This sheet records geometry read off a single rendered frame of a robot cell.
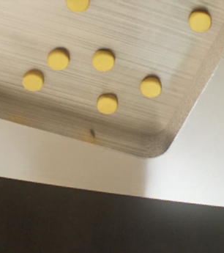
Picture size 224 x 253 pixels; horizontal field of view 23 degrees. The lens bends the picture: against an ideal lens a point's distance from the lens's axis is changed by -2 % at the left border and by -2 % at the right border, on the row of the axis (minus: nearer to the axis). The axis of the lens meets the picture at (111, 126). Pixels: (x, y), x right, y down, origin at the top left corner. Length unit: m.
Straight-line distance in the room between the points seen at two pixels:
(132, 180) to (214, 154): 0.05
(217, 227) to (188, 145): 0.15
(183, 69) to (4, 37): 0.09
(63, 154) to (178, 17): 0.11
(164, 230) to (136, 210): 0.03
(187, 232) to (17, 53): 0.23
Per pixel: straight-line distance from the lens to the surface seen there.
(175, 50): 0.27
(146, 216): 0.46
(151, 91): 0.28
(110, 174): 0.33
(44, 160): 0.33
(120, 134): 0.30
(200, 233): 0.45
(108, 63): 0.27
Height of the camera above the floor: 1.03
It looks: 48 degrees down
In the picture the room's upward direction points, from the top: 179 degrees counter-clockwise
